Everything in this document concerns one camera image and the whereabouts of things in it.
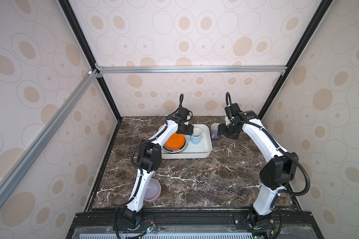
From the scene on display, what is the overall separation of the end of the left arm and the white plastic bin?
2.4 inches

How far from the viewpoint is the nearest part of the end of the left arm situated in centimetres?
76

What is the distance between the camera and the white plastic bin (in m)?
0.98
